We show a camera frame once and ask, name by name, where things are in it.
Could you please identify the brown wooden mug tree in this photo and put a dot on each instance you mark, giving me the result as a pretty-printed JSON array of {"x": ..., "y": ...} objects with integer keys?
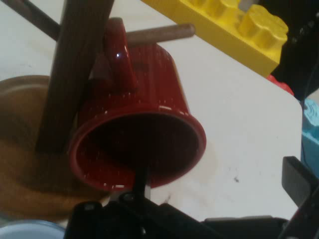
[{"x": 72, "y": 62}]

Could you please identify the small red toy block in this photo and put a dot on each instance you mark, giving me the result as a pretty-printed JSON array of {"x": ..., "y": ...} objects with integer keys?
[{"x": 281, "y": 85}]

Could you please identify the light blue toy block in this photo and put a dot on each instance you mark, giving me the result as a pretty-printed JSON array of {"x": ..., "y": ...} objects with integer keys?
[{"x": 310, "y": 139}]

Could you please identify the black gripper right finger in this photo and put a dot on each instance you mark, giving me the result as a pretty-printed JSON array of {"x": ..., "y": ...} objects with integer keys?
[{"x": 301, "y": 184}]

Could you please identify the dark black equipment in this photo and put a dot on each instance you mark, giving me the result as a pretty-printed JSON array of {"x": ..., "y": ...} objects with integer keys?
[{"x": 304, "y": 62}]

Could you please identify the large yellow toy block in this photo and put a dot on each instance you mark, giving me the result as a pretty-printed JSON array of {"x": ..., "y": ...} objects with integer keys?
[{"x": 224, "y": 32}]

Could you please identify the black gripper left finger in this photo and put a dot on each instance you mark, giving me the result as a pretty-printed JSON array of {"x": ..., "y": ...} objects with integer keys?
[{"x": 139, "y": 214}]

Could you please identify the red speckled enamel mug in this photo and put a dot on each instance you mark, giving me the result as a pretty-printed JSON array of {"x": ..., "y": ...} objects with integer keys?
[{"x": 154, "y": 82}]

